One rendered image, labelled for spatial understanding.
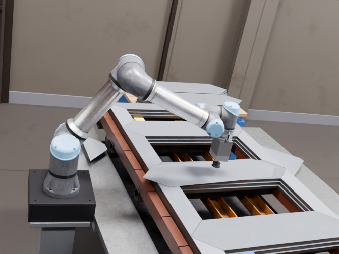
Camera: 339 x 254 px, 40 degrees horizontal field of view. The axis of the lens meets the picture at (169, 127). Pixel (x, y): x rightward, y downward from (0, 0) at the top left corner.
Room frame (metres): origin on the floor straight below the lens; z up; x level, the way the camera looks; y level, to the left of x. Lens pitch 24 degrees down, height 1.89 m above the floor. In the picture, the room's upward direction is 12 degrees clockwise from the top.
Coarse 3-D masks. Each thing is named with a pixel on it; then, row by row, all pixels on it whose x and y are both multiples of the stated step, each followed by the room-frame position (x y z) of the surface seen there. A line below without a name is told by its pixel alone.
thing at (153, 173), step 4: (152, 168) 1.83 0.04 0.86; (148, 172) 1.79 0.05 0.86; (152, 172) 1.79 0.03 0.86; (156, 172) 1.80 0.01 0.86; (152, 176) 1.76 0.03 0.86; (156, 176) 1.77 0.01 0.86; (160, 176) 1.77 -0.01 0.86; (152, 180) 1.73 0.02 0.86; (156, 180) 1.73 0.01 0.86; (160, 180) 1.74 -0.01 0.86; (164, 180) 1.75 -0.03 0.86; (164, 184) 1.71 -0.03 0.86
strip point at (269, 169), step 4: (256, 160) 2.14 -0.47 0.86; (260, 164) 2.10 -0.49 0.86; (264, 164) 2.11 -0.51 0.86; (268, 164) 2.12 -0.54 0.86; (264, 168) 2.07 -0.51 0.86; (268, 168) 2.08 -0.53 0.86; (272, 168) 2.09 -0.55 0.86; (268, 172) 2.03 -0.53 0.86; (272, 172) 2.04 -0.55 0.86; (272, 176) 2.00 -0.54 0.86
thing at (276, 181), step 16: (112, 112) 2.37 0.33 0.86; (144, 112) 2.49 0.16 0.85; (160, 112) 2.54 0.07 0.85; (128, 144) 2.09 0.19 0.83; (160, 144) 2.18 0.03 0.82; (176, 144) 2.22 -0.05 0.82; (192, 144) 2.26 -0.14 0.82; (208, 144) 2.31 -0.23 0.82; (240, 144) 2.34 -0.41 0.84; (160, 192) 1.67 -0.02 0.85; (192, 192) 1.77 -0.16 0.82; (288, 192) 1.92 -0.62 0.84; (304, 208) 1.81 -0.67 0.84; (176, 224) 1.50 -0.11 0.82; (192, 240) 1.38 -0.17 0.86; (320, 240) 1.55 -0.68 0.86; (336, 240) 1.59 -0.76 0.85
